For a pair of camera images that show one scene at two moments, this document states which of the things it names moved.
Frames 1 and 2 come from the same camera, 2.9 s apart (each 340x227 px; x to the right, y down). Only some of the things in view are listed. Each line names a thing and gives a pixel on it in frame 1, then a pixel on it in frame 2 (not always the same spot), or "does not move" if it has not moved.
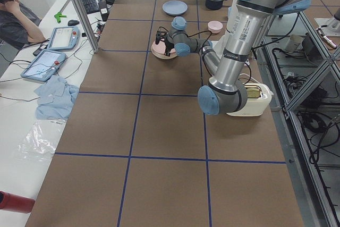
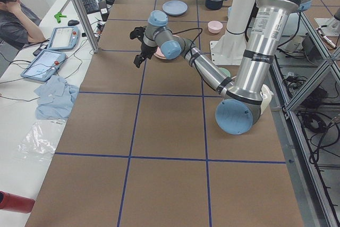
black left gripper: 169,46 to 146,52
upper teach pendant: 64,38 does not move
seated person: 19,25 does not move
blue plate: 175,7 does not move
